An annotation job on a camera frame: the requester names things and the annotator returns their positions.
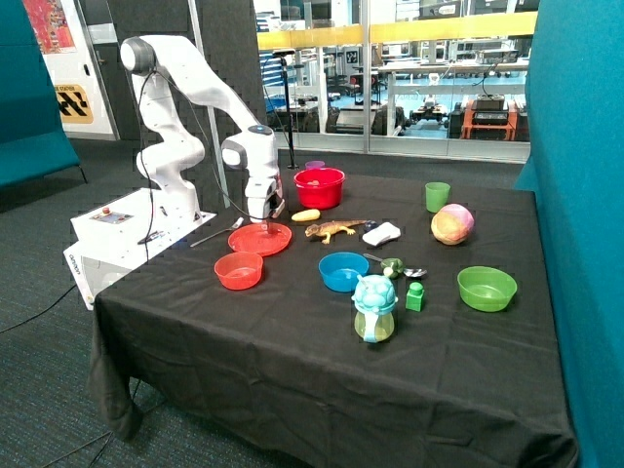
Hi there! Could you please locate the purple plastic cup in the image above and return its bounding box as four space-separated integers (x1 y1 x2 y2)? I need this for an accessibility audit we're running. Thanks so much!
305 160 325 170

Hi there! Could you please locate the metal fork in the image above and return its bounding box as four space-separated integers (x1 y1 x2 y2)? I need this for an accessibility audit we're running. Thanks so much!
190 216 244 248

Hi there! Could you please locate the red wall poster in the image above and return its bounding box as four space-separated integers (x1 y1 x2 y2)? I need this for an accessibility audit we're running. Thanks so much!
22 0 77 56

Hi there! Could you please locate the metal spoon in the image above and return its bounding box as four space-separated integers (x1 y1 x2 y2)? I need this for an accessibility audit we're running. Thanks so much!
364 253 428 278

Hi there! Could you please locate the green white toy vegetable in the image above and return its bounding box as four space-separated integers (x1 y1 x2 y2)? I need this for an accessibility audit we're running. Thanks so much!
380 257 405 279

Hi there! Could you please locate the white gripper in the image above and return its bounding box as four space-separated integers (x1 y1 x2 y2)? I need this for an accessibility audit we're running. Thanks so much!
245 175 286 234

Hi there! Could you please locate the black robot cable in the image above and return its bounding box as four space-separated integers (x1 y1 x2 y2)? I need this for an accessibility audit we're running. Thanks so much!
134 70 250 267

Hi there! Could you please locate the teal sofa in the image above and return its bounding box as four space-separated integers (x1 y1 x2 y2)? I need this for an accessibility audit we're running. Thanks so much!
1 1 81 187

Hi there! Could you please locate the deep red plastic bowl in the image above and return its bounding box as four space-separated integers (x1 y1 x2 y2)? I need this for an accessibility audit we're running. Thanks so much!
293 167 346 210

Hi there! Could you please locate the green toy block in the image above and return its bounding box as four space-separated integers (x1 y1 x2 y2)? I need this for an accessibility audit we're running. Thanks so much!
406 282 424 312

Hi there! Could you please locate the blue plastic bowl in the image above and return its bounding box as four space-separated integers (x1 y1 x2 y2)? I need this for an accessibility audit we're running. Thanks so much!
318 252 370 293

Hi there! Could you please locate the black camera tripod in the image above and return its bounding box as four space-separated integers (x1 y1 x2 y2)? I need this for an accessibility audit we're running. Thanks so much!
272 48 298 170

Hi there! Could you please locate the teal partition panel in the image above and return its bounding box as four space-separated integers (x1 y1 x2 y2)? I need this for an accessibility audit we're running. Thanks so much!
516 1 623 467

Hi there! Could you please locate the blue turtle sippy cup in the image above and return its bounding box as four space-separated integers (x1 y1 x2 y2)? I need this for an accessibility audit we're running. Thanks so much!
351 275 398 343

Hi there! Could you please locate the yellow brown toy lizard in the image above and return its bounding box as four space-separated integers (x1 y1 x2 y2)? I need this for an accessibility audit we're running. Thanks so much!
305 219 367 245

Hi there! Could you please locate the orange-red plastic plate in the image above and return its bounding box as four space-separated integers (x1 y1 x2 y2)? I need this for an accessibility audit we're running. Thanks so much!
228 222 293 256

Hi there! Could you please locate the small orange-red bowl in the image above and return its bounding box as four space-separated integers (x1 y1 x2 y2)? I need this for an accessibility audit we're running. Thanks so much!
214 252 264 291

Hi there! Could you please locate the multicolour soft ball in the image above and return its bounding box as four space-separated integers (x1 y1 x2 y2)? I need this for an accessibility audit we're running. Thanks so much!
431 204 475 246

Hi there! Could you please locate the yellow black hazard sign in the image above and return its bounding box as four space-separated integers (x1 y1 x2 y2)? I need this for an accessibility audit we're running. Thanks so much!
55 84 94 125

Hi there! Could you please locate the white folded cloth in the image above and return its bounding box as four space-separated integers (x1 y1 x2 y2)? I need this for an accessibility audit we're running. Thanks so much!
362 221 402 247

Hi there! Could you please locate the green plastic cup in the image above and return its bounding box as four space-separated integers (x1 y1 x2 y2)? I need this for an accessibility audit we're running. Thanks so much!
425 181 450 214

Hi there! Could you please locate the green plastic bowl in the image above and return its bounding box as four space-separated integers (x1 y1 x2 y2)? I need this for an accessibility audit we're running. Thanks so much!
457 266 518 313

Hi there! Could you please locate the black tablecloth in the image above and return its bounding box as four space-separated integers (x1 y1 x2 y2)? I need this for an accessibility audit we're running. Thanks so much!
88 175 580 467

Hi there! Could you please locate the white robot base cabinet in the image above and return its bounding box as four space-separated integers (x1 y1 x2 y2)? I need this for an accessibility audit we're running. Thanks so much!
63 188 215 310

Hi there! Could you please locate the dark blue small ball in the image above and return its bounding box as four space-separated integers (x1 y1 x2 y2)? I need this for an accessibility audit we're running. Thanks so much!
364 220 379 232

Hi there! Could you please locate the yellow toy corn cob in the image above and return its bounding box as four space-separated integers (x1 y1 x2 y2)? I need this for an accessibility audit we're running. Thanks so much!
292 209 321 222

